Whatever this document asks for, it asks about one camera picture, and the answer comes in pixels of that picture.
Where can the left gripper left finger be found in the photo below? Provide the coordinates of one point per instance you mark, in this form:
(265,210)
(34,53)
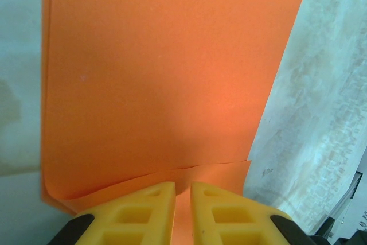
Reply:
(137,222)

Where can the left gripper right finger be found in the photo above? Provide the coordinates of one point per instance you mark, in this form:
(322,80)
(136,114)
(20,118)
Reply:
(229,222)

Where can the orange paper sheet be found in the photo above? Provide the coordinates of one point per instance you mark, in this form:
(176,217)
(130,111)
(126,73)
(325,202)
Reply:
(172,70)

